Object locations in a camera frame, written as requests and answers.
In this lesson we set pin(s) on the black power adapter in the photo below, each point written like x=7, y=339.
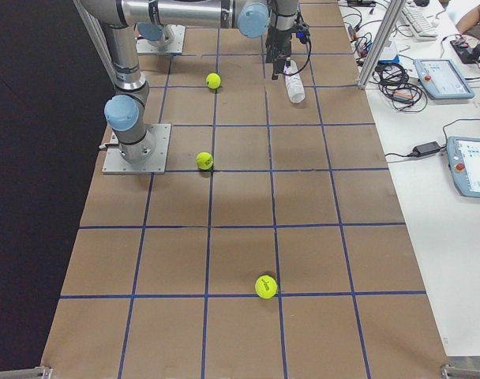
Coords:
x=425, y=149

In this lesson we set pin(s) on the clear tennis ball can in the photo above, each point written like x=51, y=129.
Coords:
x=293, y=82

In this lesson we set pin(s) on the lower teach pendant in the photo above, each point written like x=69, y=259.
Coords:
x=464, y=164

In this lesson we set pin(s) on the aluminium frame post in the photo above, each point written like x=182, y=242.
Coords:
x=390, y=18

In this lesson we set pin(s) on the upper teach pendant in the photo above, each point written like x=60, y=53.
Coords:
x=441, y=79

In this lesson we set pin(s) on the teach pendant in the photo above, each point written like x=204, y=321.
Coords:
x=464, y=164
x=441, y=79

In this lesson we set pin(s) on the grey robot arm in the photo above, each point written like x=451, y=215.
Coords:
x=118, y=28

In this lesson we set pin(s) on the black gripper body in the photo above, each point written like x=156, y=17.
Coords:
x=278, y=44

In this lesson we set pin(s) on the far right side tennis ball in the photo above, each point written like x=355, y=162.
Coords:
x=266, y=287

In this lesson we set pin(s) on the white keyboard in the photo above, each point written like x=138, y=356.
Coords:
x=420, y=27

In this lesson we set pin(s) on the tennis ball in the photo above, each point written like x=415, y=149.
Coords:
x=266, y=287
x=204, y=161

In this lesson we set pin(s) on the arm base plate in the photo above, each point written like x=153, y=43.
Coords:
x=148, y=156
x=156, y=39

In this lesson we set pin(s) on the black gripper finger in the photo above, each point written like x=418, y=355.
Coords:
x=277, y=69

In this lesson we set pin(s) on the tennis ball near arm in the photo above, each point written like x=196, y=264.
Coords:
x=213, y=81

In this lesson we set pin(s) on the centre tennis ball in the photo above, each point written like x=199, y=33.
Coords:
x=204, y=161

